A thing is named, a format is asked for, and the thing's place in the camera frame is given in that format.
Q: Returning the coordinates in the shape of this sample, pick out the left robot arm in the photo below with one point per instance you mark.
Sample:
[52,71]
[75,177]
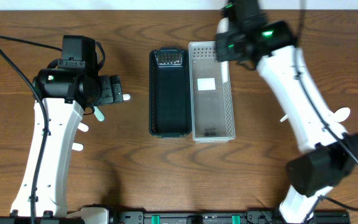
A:
[67,87]

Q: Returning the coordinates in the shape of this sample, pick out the white plastic fork upper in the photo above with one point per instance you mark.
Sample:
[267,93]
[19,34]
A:
[83,127]

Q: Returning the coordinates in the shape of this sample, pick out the white label in basket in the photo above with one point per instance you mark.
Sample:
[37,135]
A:
[206,84]

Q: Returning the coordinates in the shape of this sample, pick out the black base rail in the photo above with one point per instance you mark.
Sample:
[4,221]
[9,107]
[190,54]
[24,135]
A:
[101,215]

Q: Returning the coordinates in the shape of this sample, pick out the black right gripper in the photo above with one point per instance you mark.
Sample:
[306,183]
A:
[225,50]

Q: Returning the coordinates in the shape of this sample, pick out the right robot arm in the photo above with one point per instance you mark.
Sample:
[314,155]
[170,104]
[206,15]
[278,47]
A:
[328,151]

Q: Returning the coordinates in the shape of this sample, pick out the dark green plastic basket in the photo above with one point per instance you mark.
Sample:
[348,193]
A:
[169,93]

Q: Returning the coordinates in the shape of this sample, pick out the clear white plastic basket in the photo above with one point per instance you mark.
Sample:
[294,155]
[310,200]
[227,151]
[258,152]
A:
[212,111]

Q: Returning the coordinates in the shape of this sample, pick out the thick white plastic spoon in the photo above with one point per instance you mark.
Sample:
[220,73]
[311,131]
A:
[126,97]

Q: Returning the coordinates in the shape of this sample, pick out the thin white spoon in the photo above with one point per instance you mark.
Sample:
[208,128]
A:
[225,70]
[341,114]
[284,118]

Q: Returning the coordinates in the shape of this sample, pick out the white plastic fork lower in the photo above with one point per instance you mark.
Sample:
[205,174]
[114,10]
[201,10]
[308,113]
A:
[77,146]

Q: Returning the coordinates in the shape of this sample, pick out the white plastic fork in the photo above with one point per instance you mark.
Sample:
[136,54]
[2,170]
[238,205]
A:
[77,146]
[83,127]

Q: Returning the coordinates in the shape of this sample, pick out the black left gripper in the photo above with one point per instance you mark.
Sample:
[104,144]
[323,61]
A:
[111,90]

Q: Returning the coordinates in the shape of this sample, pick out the mint green plastic fork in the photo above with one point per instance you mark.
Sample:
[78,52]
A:
[98,114]

